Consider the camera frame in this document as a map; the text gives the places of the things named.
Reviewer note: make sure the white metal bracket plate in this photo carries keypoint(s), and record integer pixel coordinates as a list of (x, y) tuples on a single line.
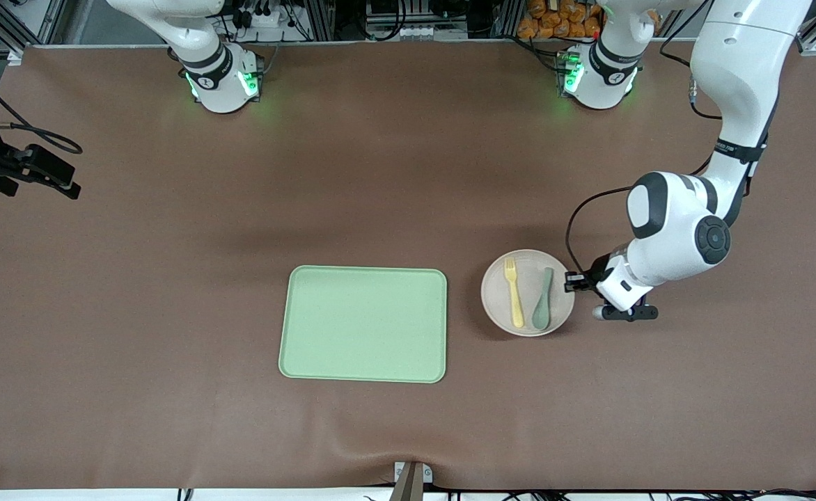
[(427, 474)]

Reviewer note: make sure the brown table mat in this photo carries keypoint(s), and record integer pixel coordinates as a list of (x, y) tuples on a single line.
[(136, 313)]

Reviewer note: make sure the tan camera mount post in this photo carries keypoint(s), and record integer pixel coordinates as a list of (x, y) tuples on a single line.
[(408, 487)]

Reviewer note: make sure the white power strip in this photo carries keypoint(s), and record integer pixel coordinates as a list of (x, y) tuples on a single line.
[(269, 19)]

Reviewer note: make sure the yellow plastic fork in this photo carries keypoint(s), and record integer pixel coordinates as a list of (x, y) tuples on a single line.
[(516, 306)]

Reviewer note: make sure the light green plastic tray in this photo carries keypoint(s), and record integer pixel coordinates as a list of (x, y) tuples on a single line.
[(363, 323)]

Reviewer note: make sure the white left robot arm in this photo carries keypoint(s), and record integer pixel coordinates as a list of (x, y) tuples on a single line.
[(742, 69)]

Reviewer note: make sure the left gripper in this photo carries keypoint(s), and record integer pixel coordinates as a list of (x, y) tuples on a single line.
[(598, 271)]

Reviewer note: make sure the grey-green plastic spoon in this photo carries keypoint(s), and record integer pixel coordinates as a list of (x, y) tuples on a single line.
[(540, 316)]

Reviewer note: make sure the black device box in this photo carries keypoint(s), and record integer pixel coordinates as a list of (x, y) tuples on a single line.
[(383, 8)]

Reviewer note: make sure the orange packaged goods bag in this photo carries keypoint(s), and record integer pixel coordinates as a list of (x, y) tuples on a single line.
[(554, 21)]

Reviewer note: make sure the white terminal block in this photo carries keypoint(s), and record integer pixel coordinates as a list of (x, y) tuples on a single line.
[(422, 32)]

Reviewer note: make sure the beige round plate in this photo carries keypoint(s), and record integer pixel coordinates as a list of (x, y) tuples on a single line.
[(493, 292)]

